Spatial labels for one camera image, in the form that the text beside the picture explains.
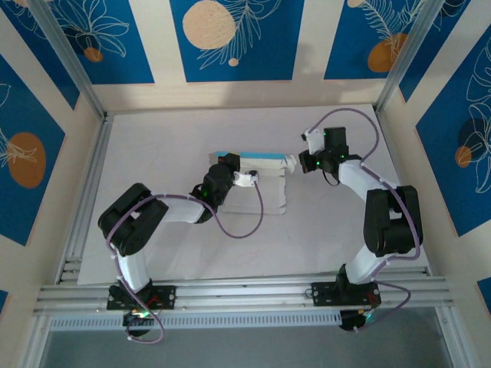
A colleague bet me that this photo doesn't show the white blue paper box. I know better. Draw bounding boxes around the white blue paper box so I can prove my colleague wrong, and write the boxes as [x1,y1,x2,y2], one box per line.
[208,150,298,218]

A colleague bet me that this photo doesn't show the white table sheet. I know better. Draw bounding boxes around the white table sheet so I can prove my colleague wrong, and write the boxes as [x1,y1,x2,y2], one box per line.
[76,105,433,287]

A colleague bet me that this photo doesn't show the right black electronics module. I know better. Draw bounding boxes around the right black electronics module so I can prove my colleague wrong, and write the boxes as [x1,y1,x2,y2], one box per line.
[339,309,379,334]

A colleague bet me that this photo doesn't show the black electronics module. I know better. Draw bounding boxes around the black electronics module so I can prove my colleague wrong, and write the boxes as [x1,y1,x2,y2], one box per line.
[122,310,158,338]
[339,309,379,334]

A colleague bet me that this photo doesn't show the left black electronics module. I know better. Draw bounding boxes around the left black electronics module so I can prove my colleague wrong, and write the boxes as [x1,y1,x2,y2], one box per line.
[122,310,158,338]

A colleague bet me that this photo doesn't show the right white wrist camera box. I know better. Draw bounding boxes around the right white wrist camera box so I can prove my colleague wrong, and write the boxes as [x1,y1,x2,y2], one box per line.
[302,128,326,156]

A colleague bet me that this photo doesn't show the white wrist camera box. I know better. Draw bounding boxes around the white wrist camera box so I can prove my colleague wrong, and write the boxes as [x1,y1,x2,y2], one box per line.
[232,170,261,189]
[302,128,326,156]

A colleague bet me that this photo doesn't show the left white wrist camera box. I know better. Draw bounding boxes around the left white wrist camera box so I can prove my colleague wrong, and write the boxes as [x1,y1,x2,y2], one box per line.
[232,170,261,189]

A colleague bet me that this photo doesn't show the long aluminium frame rail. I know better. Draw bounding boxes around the long aluminium frame rail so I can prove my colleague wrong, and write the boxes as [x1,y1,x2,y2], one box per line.
[32,275,456,317]

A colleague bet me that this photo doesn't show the aluminium side rail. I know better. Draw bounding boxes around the aluminium side rail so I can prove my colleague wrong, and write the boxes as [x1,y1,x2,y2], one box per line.
[55,114,115,284]

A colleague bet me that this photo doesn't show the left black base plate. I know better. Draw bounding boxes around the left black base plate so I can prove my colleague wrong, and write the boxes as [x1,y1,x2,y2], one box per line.
[106,285,177,311]

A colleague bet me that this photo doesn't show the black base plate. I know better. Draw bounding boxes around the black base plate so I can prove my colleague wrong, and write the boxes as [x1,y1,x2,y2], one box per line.
[106,285,177,311]
[311,281,381,307]

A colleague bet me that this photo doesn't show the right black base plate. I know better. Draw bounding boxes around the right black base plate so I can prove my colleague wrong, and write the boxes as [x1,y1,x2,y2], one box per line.
[311,281,381,307]

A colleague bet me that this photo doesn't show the right aluminium frame post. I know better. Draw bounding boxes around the right aluminium frame post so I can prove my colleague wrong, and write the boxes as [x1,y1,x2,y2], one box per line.
[374,0,453,114]

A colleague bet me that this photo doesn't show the aluminium frame post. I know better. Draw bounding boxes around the aluminium frame post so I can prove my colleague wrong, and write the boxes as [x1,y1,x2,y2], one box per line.
[28,0,108,120]
[374,0,453,114]

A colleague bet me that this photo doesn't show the grey slotted cable duct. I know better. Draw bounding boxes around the grey slotted cable duct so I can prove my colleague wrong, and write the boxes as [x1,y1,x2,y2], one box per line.
[49,310,342,331]

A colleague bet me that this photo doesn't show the left aluminium frame post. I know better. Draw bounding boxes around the left aluminium frame post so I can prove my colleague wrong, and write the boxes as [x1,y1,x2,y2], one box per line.
[28,0,108,120]

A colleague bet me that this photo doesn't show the right aluminium frame leg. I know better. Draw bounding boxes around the right aluminium frame leg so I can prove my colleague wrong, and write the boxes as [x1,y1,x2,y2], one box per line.
[435,306,467,368]

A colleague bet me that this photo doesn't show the aluminium frame leg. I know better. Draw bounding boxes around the aluminium frame leg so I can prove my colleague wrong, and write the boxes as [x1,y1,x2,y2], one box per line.
[435,306,467,368]
[21,316,53,368]

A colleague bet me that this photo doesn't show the left aluminium frame leg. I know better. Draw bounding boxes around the left aluminium frame leg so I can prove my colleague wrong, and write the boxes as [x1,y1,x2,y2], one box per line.
[21,316,53,368]

